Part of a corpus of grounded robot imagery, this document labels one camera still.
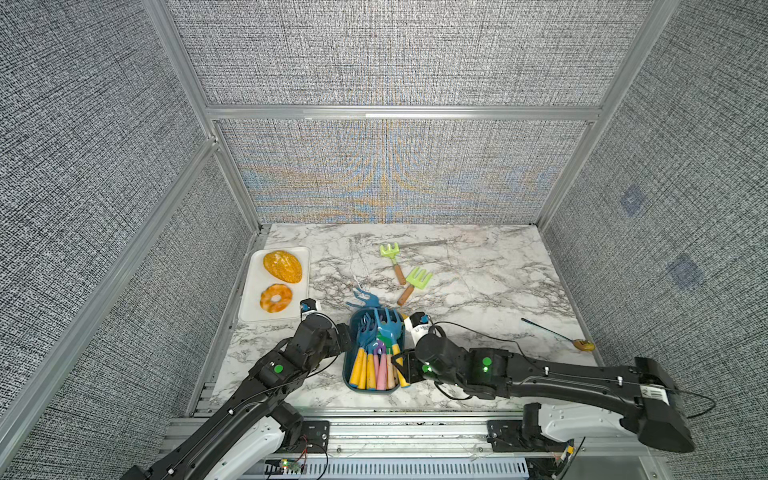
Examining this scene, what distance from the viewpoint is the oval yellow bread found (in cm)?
103

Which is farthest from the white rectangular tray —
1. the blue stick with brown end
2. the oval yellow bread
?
the blue stick with brown end

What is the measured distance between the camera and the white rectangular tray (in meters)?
0.97

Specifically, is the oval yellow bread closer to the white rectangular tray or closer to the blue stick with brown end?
the white rectangular tray
